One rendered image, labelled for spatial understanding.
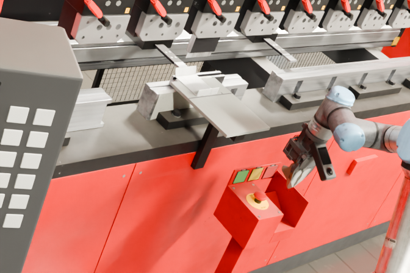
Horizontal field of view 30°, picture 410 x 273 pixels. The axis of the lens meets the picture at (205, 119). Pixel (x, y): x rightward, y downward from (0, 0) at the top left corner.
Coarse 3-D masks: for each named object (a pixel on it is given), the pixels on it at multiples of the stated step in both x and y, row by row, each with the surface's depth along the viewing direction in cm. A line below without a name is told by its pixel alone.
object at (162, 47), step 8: (128, 32) 241; (136, 40) 238; (160, 40) 240; (168, 40) 242; (144, 48) 237; (152, 48) 240; (160, 48) 238; (168, 56) 235; (176, 56) 237; (176, 64) 233; (184, 64) 235
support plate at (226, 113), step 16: (208, 80) 232; (192, 96) 220; (208, 96) 224; (224, 96) 227; (208, 112) 216; (224, 112) 219; (240, 112) 223; (224, 128) 212; (240, 128) 215; (256, 128) 218
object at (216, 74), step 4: (204, 72) 236; (208, 72) 237; (212, 72) 238; (216, 72) 239; (220, 72) 240; (172, 76) 227; (200, 76) 235; (212, 76) 236; (216, 76) 237; (220, 76) 238; (224, 76) 239; (172, 80) 227; (176, 80) 226; (220, 80) 239
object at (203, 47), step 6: (192, 36) 220; (192, 42) 221; (198, 42) 221; (204, 42) 223; (210, 42) 225; (216, 42) 227; (186, 48) 223; (192, 48) 221; (198, 48) 223; (204, 48) 225; (210, 48) 227; (192, 54) 224; (198, 54) 226; (204, 54) 228
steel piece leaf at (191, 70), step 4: (176, 68) 226; (180, 68) 227; (184, 68) 228; (188, 68) 230; (192, 68) 231; (176, 72) 226; (180, 72) 227; (184, 72) 229; (188, 72) 230; (192, 72) 231
